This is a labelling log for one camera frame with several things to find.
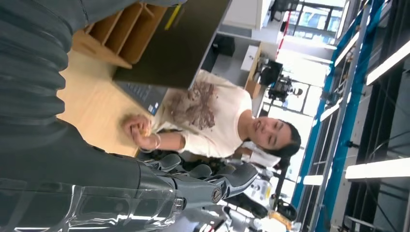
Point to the white counter shelf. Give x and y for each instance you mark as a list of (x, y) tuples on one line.
[(243, 12)]

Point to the wooden card organizer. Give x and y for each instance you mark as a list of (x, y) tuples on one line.
[(121, 35)]

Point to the black camera rig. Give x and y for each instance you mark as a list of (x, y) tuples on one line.
[(283, 89)]

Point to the dark grey laptop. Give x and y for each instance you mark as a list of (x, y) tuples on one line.
[(173, 51)]

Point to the black monitor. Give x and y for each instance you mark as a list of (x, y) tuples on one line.
[(271, 73)]

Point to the red barrier tape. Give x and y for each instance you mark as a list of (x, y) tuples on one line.
[(283, 33)]

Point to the white drawer cabinet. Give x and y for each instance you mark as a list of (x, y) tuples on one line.
[(250, 57)]

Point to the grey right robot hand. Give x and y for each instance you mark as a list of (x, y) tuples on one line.
[(80, 166)]

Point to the black computer case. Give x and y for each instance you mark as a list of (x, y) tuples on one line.
[(223, 45)]

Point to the person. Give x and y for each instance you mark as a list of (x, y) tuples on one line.
[(224, 128)]

